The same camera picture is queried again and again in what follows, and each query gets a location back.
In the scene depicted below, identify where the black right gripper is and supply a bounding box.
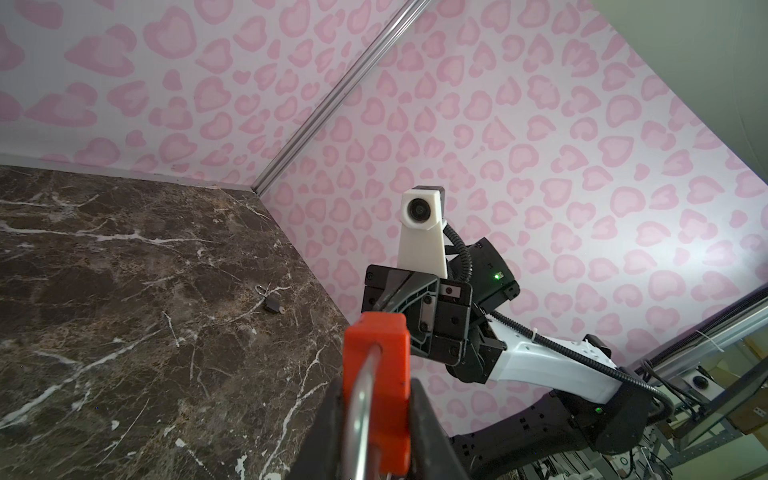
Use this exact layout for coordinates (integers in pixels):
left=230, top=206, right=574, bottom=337
left=287, top=265, right=472, bottom=480

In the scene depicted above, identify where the small black key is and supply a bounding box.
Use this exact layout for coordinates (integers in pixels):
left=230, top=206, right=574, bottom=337
left=255, top=285, right=285, bottom=314

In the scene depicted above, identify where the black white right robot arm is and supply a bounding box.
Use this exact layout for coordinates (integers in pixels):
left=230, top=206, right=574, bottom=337
left=362, top=239, right=673, bottom=479

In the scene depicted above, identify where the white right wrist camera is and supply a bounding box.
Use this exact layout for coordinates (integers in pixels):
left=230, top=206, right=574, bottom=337
left=397, top=185, right=448, bottom=279

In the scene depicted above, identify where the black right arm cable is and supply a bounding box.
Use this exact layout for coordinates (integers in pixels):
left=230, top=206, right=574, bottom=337
left=442, top=221, right=676, bottom=421

